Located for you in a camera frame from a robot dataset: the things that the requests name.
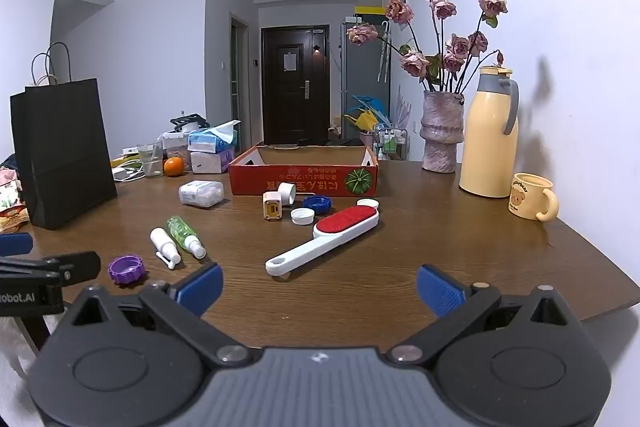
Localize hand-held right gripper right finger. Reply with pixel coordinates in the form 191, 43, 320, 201
390, 264, 576, 364

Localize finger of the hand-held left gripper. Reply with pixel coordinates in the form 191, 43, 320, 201
0, 251, 101, 288
0, 233, 34, 256

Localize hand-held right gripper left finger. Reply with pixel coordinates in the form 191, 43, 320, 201
65, 263, 253, 364

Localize purple bottle cap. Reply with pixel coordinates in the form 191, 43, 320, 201
108, 255, 147, 286

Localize green spray bottle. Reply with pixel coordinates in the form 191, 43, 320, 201
167, 216, 207, 259

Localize white spray bottle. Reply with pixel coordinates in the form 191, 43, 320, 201
150, 227, 182, 270

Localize clear cotton swab box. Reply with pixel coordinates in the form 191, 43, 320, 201
178, 180, 224, 208

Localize small beige plastic gadget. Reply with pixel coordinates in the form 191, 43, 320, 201
262, 192, 282, 223

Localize white red lint brush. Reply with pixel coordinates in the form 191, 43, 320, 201
265, 206, 381, 278

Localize blue bottle cap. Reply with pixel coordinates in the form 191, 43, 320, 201
301, 196, 333, 215

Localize red cardboard box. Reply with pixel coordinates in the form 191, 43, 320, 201
228, 145, 379, 198

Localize colourful snack packets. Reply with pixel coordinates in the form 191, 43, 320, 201
0, 167, 31, 230

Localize black paper bag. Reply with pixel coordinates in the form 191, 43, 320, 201
10, 42, 118, 230

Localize purple white tissue pack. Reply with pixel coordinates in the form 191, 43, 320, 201
190, 147, 236, 174

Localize yellow bear mug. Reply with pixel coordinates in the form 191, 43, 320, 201
507, 173, 560, 223

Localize clear glass cup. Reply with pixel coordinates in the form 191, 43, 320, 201
137, 142, 165, 178

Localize clear food container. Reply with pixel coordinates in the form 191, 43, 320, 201
162, 131, 192, 172

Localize blue tissue pack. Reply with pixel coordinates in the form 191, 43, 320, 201
187, 120, 242, 154

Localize yellow thermos jug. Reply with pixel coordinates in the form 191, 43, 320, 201
458, 65, 520, 198

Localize metal trolley with bottles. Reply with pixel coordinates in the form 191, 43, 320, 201
374, 123, 411, 160

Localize pink ceramic vase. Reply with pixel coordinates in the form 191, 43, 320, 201
419, 90, 467, 174

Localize black plastic tool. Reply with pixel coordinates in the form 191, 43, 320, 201
170, 116, 210, 131

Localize dark entrance door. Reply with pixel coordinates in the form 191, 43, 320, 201
261, 25, 331, 146

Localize glass interior door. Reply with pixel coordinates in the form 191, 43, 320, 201
230, 12, 250, 152

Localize grey refrigerator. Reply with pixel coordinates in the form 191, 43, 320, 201
341, 20, 392, 142

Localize white folded umbrella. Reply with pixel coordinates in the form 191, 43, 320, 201
377, 21, 391, 84

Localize bunch of dried roses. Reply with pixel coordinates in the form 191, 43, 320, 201
347, 0, 510, 95

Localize white charger with cables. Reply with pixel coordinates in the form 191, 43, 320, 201
111, 159, 146, 182

